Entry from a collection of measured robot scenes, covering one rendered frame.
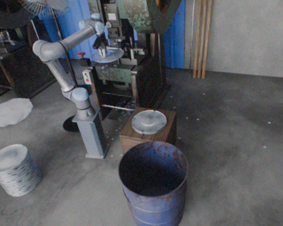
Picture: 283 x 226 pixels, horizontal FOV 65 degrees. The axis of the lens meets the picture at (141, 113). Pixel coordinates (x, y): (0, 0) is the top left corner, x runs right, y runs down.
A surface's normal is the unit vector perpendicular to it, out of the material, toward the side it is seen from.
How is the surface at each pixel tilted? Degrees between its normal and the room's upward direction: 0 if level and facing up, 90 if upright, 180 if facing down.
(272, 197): 0
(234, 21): 90
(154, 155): 88
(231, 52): 90
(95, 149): 90
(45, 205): 0
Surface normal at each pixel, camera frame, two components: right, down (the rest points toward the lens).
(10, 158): -0.10, -0.79
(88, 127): -0.21, 0.60
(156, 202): 0.05, 0.62
